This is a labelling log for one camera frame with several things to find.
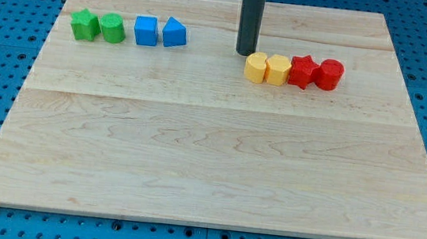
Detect blue triangle block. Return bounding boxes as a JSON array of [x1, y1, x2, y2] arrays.
[[162, 17, 187, 47]]

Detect red cylinder block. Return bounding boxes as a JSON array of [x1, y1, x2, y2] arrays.
[[316, 59, 345, 91]]

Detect yellow heart block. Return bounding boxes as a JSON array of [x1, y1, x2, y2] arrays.
[[244, 51, 268, 84]]

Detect green star block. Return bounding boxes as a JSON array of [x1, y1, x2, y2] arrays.
[[70, 8, 101, 41]]

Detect green cylinder block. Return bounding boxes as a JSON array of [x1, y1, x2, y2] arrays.
[[100, 13, 126, 44]]

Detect yellow hexagon block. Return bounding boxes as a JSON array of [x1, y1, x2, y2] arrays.
[[264, 55, 292, 86]]

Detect blue cube block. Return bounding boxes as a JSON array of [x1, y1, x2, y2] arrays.
[[134, 16, 158, 47]]

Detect red star block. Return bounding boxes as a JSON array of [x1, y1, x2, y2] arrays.
[[287, 55, 319, 90]]

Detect light wooden board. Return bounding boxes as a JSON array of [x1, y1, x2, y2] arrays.
[[0, 0, 427, 239]]

